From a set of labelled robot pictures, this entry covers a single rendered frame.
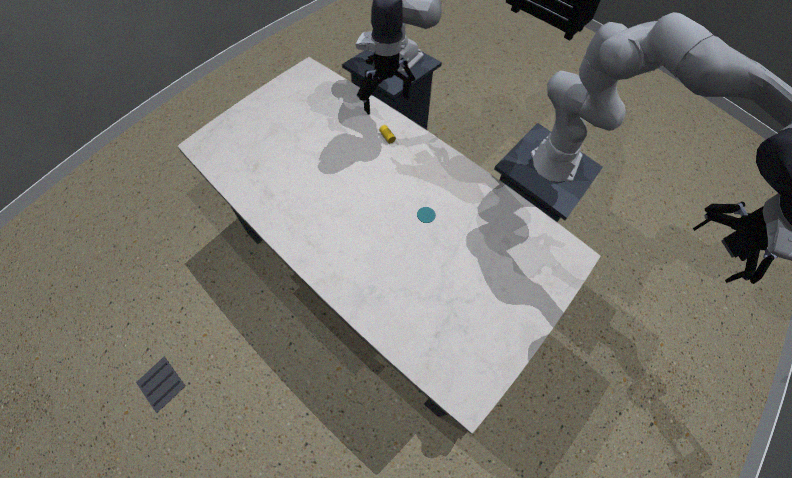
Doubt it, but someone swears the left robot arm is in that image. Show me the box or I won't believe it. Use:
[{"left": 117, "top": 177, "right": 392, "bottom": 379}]
[{"left": 531, "top": 12, "right": 792, "bottom": 261}]

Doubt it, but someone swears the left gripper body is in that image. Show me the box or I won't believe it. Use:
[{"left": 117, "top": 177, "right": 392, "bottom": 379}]
[{"left": 739, "top": 206, "right": 768, "bottom": 250}]

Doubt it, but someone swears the teal circle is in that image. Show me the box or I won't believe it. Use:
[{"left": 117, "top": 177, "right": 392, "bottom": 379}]
[{"left": 417, "top": 207, "right": 436, "bottom": 223}]

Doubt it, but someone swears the yellow tall cylinder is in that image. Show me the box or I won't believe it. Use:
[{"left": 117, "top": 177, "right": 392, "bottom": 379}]
[{"left": 379, "top": 125, "right": 396, "bottom": 143}]

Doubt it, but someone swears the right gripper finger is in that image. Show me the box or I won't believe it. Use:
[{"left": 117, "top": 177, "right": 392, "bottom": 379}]
[
  {"left": 391, "top": 58, "right": 415, "bottom": 100},
  {"left": 357, "top": 70, "right": 388, "bottom": 115}
]

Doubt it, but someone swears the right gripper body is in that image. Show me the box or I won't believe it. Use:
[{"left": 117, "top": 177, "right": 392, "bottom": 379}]
[{"left": 374, "top": 53, "right": 400, "bottom": 80}]

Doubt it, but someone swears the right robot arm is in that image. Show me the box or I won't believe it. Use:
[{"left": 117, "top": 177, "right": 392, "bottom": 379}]
[{"left": 356, "top": 0, "right": 442, "bottom": 69}]

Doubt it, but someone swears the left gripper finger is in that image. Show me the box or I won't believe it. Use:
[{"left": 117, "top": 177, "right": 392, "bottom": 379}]
[
  {"left": 725, "top": 247, "right": 777, "bottom": 284},
  {"left": 693, "top": 202, "right": 748, "bottom": 231}
]

